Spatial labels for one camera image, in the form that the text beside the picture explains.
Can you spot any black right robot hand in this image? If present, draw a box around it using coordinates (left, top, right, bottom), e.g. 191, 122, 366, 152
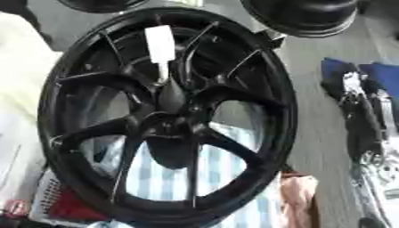
319, 69, 390, 164

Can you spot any black round wheel rim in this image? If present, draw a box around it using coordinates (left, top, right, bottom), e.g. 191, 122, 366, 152
54, 0, 153, 14
238, 0, 362, 38

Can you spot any black spoked wheel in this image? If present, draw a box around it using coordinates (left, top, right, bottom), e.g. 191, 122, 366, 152
36, 6, 299, 228

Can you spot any blue bag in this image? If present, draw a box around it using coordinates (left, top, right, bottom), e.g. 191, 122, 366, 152
319, 57, 399, 100

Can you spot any blue white striped cloth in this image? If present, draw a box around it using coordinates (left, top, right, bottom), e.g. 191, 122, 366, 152
84, 121, 286, 228

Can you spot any red box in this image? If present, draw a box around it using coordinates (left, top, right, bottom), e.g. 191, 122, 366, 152
45, 186, 108, 222

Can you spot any person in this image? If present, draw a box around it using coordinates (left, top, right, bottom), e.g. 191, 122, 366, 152
0, 12, 66, 208

